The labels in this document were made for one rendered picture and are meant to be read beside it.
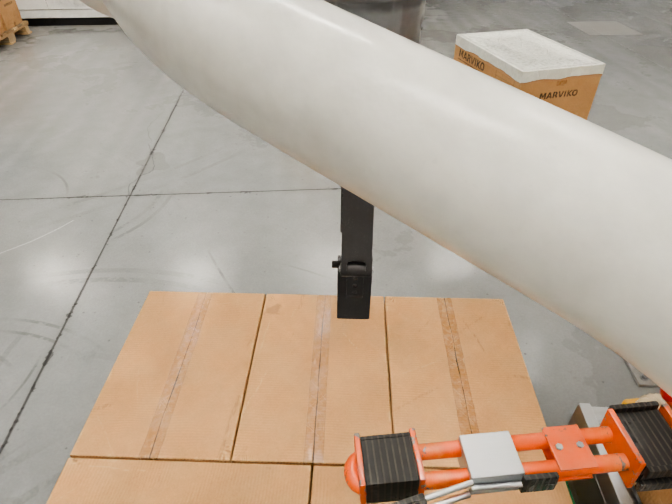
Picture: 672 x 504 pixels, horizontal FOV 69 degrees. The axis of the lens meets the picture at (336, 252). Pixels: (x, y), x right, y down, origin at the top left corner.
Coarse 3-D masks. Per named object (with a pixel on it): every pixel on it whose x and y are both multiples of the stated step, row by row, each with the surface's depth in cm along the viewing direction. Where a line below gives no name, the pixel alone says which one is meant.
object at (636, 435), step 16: (608, 416) 67; (624, 416) 68; (640, 416) 67; (656, 416) 67; (624, 432) 64; (640, 432) 66; (656, 432) 65; (608, 448) 68; (624, 448) 64; (640, 448) 64; (656, 448) 64; (640, 464) 61; (656, 464) 62; (624, 480) 65; (640, 480) 63; (656, 480) 63
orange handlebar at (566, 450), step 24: (552, 432) 66; (576, 432) 66; (600, 432) 67; (432, 456) 66; (456, 456) 66; (552, 456) 66; (576, 456) 64; (600, 456) 64; (624, 456) 64; (432, 480) 63; (456, 480) 63
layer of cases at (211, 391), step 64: (192, 320) 156; (256, 320) 156; (320, 320) 156; (384, 320) 156; (448, 320) 156; (128, 384) 137; (192, 384) 137; (256, 384) 137; (320, 384) 137; (384, 384) 137; (448, 384) 137; (512, 384) 137; (128, 448) 121; (192, 448) 121; (256, 448) 121; (320, 448) 121
